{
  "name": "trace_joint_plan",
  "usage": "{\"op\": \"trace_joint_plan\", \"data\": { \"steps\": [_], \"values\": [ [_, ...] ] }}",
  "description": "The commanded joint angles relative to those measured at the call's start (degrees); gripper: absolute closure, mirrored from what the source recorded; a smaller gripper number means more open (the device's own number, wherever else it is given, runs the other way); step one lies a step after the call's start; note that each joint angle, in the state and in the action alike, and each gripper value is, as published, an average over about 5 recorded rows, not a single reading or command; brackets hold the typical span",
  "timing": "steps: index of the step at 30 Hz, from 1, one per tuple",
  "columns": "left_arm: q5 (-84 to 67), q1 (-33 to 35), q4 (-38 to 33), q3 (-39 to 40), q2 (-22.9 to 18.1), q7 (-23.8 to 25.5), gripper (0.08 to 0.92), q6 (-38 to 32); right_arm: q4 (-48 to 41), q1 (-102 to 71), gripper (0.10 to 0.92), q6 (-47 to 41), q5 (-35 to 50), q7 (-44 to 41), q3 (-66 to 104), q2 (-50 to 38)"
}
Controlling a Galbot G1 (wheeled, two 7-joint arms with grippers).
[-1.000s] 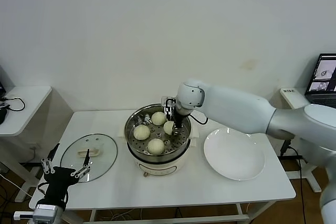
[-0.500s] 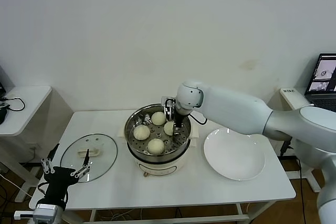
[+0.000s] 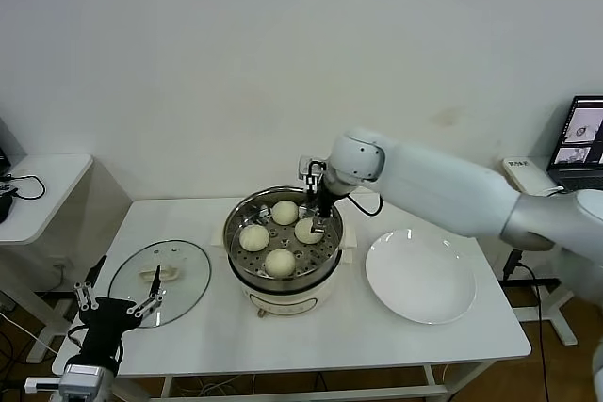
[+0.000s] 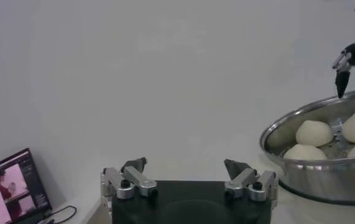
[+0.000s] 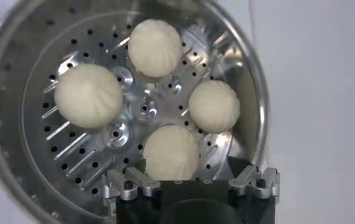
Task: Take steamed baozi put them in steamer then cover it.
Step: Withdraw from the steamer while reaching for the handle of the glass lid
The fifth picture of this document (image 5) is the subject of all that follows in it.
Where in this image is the white steamed baozi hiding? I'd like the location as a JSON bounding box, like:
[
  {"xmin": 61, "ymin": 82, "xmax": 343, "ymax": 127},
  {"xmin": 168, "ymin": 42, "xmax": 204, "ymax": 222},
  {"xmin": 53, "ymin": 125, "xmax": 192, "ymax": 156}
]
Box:
[
  {"xmin": 127, "ymin": 18, "xmax": 184, "ymax": 79},
  {"xmin": 54, "ymin": 63, "xmax": 124, "ymax": 130},
  {"xmin": 188, "ymin": 79, "xmax": 241, "ymax": 134},
  {"xmin": 142, "ymin": 125, "xmax": 201, "ymax": 181}
]

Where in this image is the stainless steel steamer basket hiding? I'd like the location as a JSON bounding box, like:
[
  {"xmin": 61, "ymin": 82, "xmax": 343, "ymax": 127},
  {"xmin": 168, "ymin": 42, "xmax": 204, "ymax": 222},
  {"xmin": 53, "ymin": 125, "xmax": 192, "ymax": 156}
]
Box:
[{"xmin": 0, "ymin": 0, "xmax": 272, "ymax": 224}]

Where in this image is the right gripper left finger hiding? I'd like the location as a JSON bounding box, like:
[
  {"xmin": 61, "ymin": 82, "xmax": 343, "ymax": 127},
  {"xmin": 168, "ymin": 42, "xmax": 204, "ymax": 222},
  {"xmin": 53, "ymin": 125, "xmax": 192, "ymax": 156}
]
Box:
[{"xmin": 102, "ymin": 159, "xmax": 162, "ymax": 201}]

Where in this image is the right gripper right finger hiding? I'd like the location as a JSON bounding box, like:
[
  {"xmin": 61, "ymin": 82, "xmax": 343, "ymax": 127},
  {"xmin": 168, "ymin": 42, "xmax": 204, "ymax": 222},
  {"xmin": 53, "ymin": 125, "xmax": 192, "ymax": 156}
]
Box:
[{"xmin": 227, "ymin": 156, "xmax": 281, "ymax": 200}]

